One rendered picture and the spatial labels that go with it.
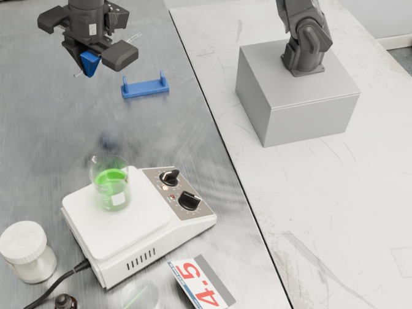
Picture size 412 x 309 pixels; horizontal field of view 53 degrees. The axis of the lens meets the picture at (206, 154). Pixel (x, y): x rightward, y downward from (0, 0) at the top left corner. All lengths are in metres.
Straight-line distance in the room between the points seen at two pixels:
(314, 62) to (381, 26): 1.99
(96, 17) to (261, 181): 0.39
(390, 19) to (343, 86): 2.00
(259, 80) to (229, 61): 0.24
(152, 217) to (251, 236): 0.17
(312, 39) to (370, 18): 1.96
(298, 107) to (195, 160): 0.21
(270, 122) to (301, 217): 0.18
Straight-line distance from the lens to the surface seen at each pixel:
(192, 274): 0.62
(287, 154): 0.80
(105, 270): 0.59
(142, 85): 0.91
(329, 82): 0.80
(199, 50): 1.03
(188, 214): 0.63
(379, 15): 2.71
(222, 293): 0.63
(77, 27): 0.75
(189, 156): 0.77
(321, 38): 0.74
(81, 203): 0.62
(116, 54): 0.73
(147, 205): 0.60
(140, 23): 1.13
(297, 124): 0.78
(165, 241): 0.61
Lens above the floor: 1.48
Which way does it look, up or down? 49 degrees down
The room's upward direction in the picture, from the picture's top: 2 degrees clockwise
